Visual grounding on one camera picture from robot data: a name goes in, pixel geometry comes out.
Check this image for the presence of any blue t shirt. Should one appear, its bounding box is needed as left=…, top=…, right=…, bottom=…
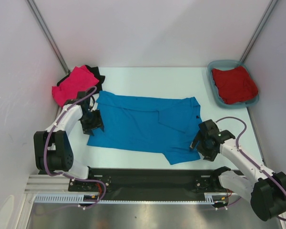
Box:
left=87, top=91, right=202, bottom=165

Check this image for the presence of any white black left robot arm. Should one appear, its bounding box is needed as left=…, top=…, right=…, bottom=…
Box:
left=33, top=86, right=104, bottom=191

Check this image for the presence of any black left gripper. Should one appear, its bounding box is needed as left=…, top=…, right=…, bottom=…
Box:
left=80, top=109, right=104, bottom=136

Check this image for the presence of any black folded t shirt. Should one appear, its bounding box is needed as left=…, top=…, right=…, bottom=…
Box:
left=56, top=65, right=105, bottom=93

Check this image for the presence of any right aluminium corner post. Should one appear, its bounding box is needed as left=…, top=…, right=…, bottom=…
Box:
left=239, top=0, right=280, bottom=62

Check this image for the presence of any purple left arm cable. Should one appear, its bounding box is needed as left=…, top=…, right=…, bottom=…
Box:
left=34, top=86, right=107, bottom=215

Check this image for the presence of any aluminium corner post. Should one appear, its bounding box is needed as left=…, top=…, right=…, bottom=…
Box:
left=239, top=0, right=280, bottom=62
left=25, top=0, right=70, bottom=73

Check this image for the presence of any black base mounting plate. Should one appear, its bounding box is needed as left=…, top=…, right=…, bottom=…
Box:
left=38, top=167, right=253, bottom=201

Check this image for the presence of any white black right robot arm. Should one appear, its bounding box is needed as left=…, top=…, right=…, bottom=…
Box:
left=190, top=120, right=286, bottom=222

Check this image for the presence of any grey slotted cable duct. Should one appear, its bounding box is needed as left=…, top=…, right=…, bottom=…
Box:
left=34, top=194, right=227, bottom=205

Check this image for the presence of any aluminium front frame rail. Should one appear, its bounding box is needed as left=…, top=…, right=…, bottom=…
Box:
left=23, top=174, right=244, bottom=194

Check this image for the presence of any red t shirt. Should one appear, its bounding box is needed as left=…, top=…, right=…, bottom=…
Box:
left=212, top=66, right=258, bottom=105

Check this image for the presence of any teal plastic basket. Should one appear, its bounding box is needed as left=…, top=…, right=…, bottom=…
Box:
left=207, top=60, right=259, bottom=109

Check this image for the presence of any pink folded t shirt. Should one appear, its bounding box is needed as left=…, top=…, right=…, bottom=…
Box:
left=51, top=65, right=100, bottom=107

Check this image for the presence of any left aluminium corner post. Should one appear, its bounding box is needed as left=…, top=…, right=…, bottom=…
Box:
left=25, top=0, right=70, bottom=73

